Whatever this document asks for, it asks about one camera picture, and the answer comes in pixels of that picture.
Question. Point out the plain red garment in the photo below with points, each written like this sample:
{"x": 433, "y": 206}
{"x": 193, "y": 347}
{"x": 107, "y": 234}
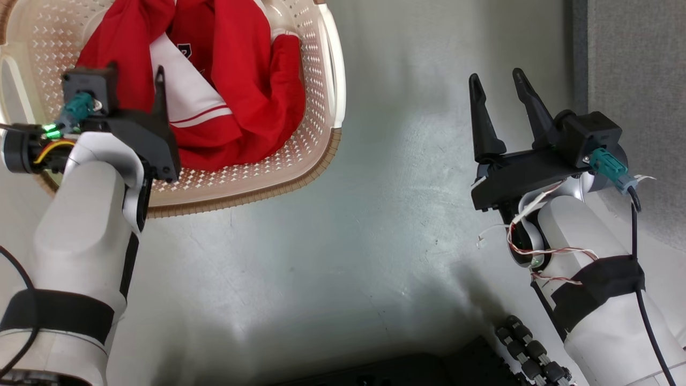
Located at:
{"x": 257, "y": 91}

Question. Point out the cream plastic laundry basket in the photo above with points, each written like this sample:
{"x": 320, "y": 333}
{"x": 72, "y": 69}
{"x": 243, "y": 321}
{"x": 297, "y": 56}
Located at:
{"x": 316, "y": 80}

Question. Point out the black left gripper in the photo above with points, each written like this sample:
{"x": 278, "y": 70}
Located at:
{"x": 153, "y": 142}

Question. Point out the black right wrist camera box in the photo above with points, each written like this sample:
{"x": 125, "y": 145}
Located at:
{"x": 587, "y": 134}

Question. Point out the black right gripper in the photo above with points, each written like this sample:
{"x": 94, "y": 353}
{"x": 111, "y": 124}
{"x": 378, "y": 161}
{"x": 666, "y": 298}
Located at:
{"x": 525, "y": 174}

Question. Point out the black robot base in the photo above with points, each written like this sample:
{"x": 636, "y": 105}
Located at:
{"x": 429, "y": 367}

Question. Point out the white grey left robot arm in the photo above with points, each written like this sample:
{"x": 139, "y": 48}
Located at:
{"x": 80, "y": 236}

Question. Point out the grey fabric sofa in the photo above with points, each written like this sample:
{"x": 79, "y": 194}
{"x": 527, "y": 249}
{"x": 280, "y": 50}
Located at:
{"x": 638, "y": 107}

